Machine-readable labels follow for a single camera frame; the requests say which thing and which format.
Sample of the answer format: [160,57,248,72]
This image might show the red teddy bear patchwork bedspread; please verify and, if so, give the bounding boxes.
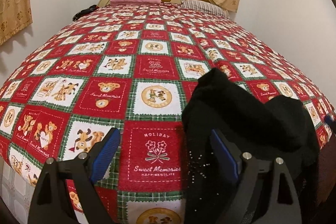
[1,3,334,223]

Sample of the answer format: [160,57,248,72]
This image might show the beige patterned side curtain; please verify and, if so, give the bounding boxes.
[0,0,33,44]

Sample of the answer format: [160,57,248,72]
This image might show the striped grey pillow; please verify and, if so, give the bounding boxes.
[181,0,230,19]

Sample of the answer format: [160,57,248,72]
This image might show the black item beside bed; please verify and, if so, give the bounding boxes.
[72,5,99,22]

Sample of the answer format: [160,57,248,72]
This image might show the black pants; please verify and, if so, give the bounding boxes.
[182,68,319,223]

